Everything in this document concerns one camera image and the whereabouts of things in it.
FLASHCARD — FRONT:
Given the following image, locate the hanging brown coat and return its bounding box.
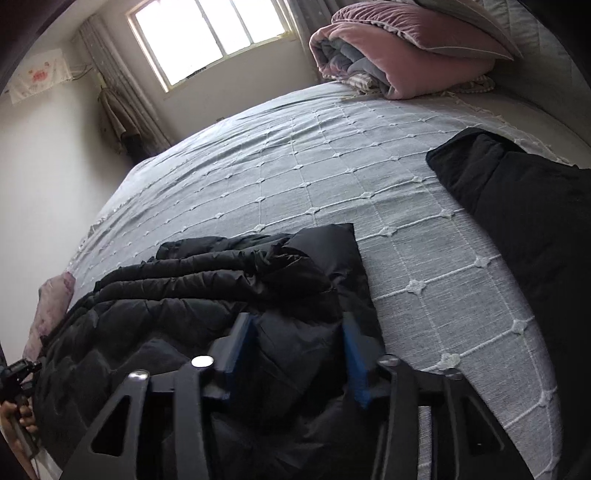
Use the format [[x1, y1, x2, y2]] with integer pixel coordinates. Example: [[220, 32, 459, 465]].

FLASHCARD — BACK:
[[97, 85, 141, 158]]

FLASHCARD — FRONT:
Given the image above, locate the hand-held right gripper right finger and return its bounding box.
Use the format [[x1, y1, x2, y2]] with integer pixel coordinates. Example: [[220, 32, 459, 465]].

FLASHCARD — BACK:
[[342, 312, 525, 480]]

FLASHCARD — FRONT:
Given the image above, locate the window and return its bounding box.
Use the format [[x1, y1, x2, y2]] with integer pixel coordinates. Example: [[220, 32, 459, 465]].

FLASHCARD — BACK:
[[126, 0, 296, 93]]

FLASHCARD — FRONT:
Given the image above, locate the pink folded quilt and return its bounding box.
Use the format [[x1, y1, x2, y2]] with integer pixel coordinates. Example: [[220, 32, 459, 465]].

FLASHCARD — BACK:
[[308, 4, 514, 100]]

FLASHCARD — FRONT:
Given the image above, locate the pink and grey pillow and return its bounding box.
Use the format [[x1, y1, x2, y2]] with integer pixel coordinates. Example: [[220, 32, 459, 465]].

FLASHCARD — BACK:
[[413, 0, 525, 60]]

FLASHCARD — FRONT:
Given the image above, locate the wall air conditioner with cover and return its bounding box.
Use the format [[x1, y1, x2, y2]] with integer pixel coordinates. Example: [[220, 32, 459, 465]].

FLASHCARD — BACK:
[[4, 48, 72, 104]]

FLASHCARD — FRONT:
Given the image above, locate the pink puffer garment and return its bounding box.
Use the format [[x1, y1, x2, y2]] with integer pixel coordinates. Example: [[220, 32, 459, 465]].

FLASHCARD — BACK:
[[23, 270, 77, 361]]

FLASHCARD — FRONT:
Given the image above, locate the black puffer jacket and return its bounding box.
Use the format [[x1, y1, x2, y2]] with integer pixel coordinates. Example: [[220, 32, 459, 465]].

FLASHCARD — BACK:
[[33, 223, 389, 480]]

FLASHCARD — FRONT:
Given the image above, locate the person's left hand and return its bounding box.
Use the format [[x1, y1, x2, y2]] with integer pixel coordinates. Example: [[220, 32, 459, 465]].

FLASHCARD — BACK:
[[0, 401, 38, 455]]

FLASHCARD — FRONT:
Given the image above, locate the grey quilted bed headboard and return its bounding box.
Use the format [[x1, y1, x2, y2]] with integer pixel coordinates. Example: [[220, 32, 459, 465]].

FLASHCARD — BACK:
[[480, 0, 573, 112]]

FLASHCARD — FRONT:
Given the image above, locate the grey patterned curtain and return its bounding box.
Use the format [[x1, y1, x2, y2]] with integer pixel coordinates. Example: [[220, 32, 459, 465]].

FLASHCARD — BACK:
[[76, 18, 171, 158], [286, 0, 352, 38]]

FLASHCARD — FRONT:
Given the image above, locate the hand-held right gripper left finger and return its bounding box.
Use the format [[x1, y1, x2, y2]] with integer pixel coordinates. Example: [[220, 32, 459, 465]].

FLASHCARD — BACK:
[[62, 313, 254, 480]]

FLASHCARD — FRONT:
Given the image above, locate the striped folded cloth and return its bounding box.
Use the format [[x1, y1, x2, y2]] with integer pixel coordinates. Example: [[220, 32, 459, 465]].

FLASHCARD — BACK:
[[323, 71, 495, 100]]

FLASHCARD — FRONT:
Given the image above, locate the black folded garment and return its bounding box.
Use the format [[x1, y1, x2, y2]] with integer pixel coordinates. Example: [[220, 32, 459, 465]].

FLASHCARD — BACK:
[[426, 127, 591, 462]]

